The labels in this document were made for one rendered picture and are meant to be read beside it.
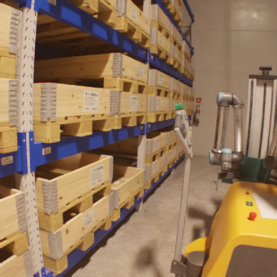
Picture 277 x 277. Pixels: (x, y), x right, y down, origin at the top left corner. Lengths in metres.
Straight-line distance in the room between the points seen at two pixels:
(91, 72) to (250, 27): 5.71
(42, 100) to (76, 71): 1.02
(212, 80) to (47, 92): 5.96
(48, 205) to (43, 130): 0.45
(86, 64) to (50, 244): 1.57
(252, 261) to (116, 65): 1.77
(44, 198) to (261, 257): 1.20
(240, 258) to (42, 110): 1.27
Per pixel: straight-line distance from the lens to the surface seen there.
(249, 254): 1.19
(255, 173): 2.62
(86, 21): 1.83
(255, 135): 2.64
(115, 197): 2.28
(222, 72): 6.98
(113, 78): 2.13
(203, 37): 7.22
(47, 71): 2.60
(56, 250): 1.64
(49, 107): 1.36
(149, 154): 3.11
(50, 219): 1.53
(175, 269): 1.73
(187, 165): 1.41
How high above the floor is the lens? 1.42
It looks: 8 degrees down
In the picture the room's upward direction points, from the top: 2 degrees clockwise
